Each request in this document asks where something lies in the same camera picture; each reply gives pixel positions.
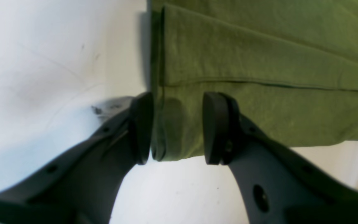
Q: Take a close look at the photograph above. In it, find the olive green T-shirt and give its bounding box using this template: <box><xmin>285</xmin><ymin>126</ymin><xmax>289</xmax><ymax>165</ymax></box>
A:
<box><xmin>150</xmin><ymin>0</ymin><xmax>358</xmax><ymax>161</ymax></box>

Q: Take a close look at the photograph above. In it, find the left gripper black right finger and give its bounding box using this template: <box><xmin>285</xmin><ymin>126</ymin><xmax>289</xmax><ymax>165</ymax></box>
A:
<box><xmin>203</xmin><ymin>92</ymin><xmax>358</xmax><ymax>224</ymax></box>

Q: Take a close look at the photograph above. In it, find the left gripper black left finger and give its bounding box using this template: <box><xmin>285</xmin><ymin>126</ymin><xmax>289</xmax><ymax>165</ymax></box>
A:
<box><xmin>0</xmin><ymin>92</ymin><xmax>154</xmax><ymax>224</ymax></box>

